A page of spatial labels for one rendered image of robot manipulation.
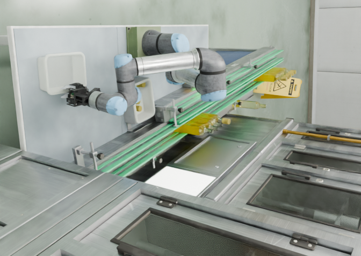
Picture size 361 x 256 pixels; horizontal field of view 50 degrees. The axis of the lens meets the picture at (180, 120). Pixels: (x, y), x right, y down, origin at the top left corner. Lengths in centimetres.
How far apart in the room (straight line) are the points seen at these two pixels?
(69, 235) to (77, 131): 91
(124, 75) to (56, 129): 47
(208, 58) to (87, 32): 63
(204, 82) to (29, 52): 75
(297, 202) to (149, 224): 94
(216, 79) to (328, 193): 77
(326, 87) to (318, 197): 635
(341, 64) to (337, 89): 50
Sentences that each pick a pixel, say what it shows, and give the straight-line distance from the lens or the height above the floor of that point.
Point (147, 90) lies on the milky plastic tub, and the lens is 224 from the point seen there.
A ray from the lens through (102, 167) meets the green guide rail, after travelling 190.
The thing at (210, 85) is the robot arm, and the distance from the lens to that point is 171.
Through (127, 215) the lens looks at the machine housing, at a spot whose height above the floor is 147.
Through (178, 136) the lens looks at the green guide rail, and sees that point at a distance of 231.
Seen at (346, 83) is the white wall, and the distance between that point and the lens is 812.
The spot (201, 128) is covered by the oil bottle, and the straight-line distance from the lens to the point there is 226.
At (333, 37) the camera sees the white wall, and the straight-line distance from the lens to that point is 799.
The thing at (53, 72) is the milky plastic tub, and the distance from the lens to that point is 185.
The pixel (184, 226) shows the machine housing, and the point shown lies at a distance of 112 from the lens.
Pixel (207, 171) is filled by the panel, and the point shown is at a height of 123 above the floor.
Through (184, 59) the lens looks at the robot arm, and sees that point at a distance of 166.
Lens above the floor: 220
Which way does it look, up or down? 33 degrees down
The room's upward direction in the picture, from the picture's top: 98 degrees clockwise
